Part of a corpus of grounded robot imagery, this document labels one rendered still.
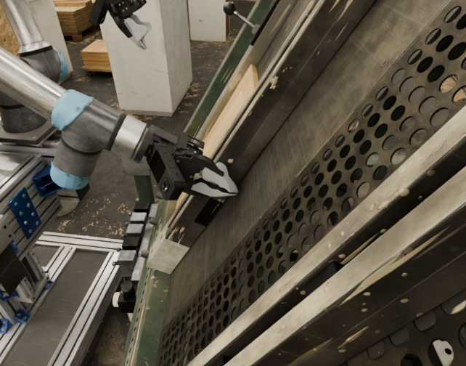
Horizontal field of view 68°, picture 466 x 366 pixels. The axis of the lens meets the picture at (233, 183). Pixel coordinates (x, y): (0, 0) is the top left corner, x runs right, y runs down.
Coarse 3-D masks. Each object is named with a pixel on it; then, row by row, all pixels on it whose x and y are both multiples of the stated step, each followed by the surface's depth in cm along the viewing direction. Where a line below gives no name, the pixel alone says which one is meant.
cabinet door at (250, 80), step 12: (252, 72) 98; (240, 84) 104; (252, 84) 92; (240, 96) 100; (228, 108) 106; (240, 108) 94; (216, 120) 114; (228, 120) 101; (216, 132) 108; (216, 144) 102
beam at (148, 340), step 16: (160, 208) 123; (144, 272) 102; (160, 272) 94; (160, 288) 91; (144, 304) 86; (160, 304) 88; (144, 320) 83; (160, 320) 85; (128, 336) 88; (144, 336) 80; (176, 336) 84; (144, 352) 77
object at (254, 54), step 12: (288, 0) 93; (276, 12) 95; (288, 12) 95; (276, 24) 96; (264, 36) 98; (252, 48) 100; (264, 48) 100; (252, 60) 103; (240, 72) 105; (228, 84) 110; (228, 96) 110; (216, 108) 112; (204, 132) 118
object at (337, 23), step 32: (320, 0) 55; (352, 0) 54; (320, 32) 56; (288, 64) 60; (320, 64) 60; (256, 96) 65; (288, 96) 63; (256, 128) 67; (224, 160) 72; (192, 224) 83; (160, 256) 90
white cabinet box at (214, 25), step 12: (192, 0) 528; (204, 0) 526; (216, 0) 524; (228, 0) 552; (192, 12) 539; (204, 12) 537; (216, 12) 534; (192, 24) 550; (204, 24) 547; (216, 24) 545; (228, 24) 572; (192, 36) 561; (204, 36) 559; (216, 36) 556; (228, 36) 578
